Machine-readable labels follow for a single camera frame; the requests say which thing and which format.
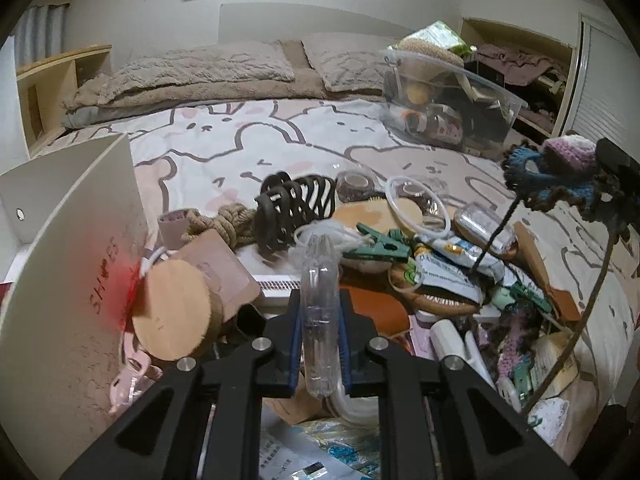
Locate green clothespin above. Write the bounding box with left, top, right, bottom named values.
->
left=356, top=222, right=416, bottom=264
left=492, top=282, right=551, bottom=312

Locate clear storage bin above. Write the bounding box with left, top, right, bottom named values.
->
left=382, top=42, right=530, bottom=157

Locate brown plush slipper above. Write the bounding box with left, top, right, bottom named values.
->
left=395, top=37, right=466, bottom=67

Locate cartoon printed bedsheet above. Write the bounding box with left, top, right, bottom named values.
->
left=47, top=95, right=640, bottom=466

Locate grey curtain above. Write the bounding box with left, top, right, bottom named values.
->
left=12, top=2, right=69, bottom=69

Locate blue printed packet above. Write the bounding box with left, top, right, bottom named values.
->
left=260, top=417, right=382, bottom=480

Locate beige fuzzy blanket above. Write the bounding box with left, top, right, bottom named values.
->
left=61, top=42, right=297, bottom=129

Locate dark hair claw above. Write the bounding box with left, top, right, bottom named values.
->
left=254, top=172, right=337, bottom=255

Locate beige pillow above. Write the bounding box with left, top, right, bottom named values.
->
left=301, top=32, right=401, bottom=94

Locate white cream tube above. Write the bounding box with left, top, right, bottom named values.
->
left=415, top=237, right=504, bottom=269

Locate brown cardboard card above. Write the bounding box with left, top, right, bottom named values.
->
left=172, top=230, right=264, bottom=322

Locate white blue foil packet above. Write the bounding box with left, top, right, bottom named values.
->
left=415, top=252, right=496, bottom=307

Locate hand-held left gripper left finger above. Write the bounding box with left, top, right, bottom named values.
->
left=60, top=291, right=304, bottom=480

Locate round wooden disc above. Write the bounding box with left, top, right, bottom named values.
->
left=131, top=259, right=226, bottom=362

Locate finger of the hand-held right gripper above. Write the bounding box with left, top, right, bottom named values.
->
left=595, top=137, right=638, bottom=186

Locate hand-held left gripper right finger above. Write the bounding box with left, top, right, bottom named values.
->
left=339, top=289, right=581, bottom=480

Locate green snack packet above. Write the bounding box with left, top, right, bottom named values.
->
left=400, top=20, right=479, bottom=57

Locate clear plastic tube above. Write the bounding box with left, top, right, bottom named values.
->
left=300, top=234, right=381, bottom=426

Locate small clear bottle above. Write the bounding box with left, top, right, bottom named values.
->
left=454, top=201, right=516, bottom=257

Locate blue purple crocheted piece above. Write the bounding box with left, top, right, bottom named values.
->
left=470, top=131, right=632, bottom=413

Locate wooden shelf unit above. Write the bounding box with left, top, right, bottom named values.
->
left=15, top=45, right=113, bottom=159

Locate pink plastic clip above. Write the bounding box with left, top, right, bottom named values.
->
left=107, top=332, right=164, bottom=407

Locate white ring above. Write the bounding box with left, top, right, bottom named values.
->
left=385, top=176, right=451, bottom=234

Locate white cardboard box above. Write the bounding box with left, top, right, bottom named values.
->
left=0, top=132, right=151, bottom=480

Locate orange leather piece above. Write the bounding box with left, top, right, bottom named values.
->
left=340, top=287, right=416, bottom=335

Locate brown leather piece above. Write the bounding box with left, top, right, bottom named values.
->
left=514, top=222, right=584, bottom=324

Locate white louvered closet door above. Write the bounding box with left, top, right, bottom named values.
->
left=552, top=12, right=640, bottom=142

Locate pink clothes pile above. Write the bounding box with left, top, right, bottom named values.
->
left=465, top=42, right=567, bottom=86

